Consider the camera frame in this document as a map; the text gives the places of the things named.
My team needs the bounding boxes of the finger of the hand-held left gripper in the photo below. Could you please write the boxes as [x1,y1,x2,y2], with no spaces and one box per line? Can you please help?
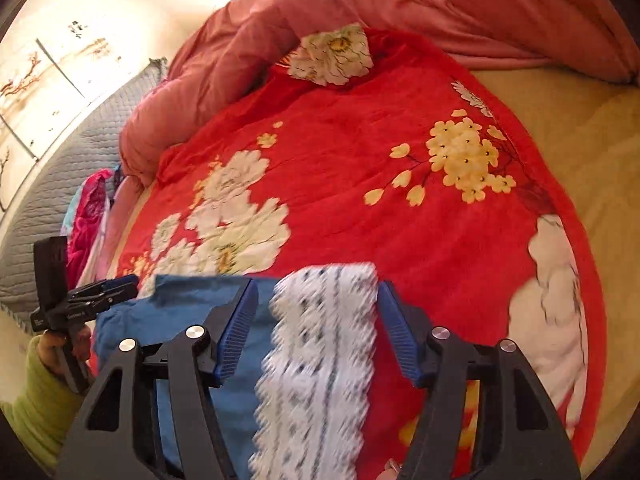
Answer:
[67,284,138,311]
[75,274,141,295]

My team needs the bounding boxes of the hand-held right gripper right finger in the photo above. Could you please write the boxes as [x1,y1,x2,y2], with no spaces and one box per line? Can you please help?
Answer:
[377,280,583,480]

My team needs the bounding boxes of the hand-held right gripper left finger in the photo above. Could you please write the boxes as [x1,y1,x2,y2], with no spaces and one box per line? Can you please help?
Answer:
[55,277,261,480]

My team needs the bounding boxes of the blue denim pants lace trim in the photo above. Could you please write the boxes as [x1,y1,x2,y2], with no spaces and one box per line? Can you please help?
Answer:
[92,261,426,480]

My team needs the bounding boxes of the person's left forearm green sleeve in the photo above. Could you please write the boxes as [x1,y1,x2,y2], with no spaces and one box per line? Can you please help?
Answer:
[0,335,85,472]

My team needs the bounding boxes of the person's left hand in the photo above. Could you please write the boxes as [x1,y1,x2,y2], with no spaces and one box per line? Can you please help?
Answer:
[36,324,95,382]

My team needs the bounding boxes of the pink pillow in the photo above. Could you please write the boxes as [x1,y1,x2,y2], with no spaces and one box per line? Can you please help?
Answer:
[102,177,148,266]

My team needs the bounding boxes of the pile of pink clothes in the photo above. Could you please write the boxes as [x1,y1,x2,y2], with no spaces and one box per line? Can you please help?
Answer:
[62,167,123,281]

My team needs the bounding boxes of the grey quilted headboard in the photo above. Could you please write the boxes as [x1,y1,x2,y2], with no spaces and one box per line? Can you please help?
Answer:
[0,57,168,311]

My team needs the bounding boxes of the red floral blanket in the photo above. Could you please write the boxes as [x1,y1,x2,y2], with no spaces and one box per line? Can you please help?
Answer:
[107,22,608,480]

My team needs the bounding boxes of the pink comforter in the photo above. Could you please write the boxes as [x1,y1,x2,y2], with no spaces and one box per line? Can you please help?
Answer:
[120,0,640,186]

